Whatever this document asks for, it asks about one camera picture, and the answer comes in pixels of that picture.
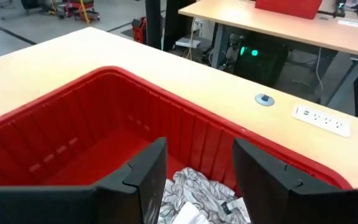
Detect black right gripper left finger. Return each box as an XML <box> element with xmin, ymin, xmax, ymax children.
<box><xmin>0</xmin><ymin>136</ymin><xmax>168</xmax><ymax>224</ymax></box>

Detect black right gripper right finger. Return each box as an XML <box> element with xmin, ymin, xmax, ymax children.
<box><xmin>232</xmin><ymin>138</ymin><xmax>358</xmax><ymax>224</ymax></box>

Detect white leaf-print garment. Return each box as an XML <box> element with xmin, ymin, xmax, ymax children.
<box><xmin>158</xmin><ymin>167</ymin><xmax>251</xmax><ymax>224</ymax></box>

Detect red plastic laundry bin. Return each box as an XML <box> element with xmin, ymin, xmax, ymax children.
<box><xmin>0</xmin><ymin>65</ymin><xmax>354</xmax><ymax>224</ymax></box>

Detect red bin on neighbour desk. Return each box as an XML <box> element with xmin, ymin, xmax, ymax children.
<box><xmin>254</xmin><ymin>0</ymin><xmax>323</xmax><ymax>20</ymax></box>

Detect plain white garment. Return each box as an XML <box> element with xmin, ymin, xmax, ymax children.
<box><xmin>172</xmin><ymin>201</ymin><xmax>209</xmax><ymax>224</ymax></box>

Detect white power strip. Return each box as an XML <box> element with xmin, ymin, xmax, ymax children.
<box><xmin>291</xmin><ymin>105</ymin><xmax>352</xmax><ymax>138</ymax></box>

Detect black computer tower green lights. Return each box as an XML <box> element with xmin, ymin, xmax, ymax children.
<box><xmin>233</xmin><ymin>32</ymin><xmax>288</xmax><ymax>88</ymax></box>

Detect light wooden neighbour desk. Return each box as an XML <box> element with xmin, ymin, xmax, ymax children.
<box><xmin>178</xmin><ymin>0</ymin><xmax>358</xmax><ymax>60</ymax></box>

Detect red floor cart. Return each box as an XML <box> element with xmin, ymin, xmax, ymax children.
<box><xmin>63</xmin><ymin>0</ymin><xmax>101</xmax><ymax>22</ymax></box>

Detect grey cable grommet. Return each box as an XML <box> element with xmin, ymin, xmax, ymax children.
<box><xmin>254</xmin><ymin>93</ymin><xmax>275</xmax><ymax>107</ymax></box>

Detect black post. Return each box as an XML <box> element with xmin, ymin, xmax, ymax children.
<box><xmin>144</xmin><ymin>0</ymin><xmax>163</xmax><ymax>50</ymax></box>

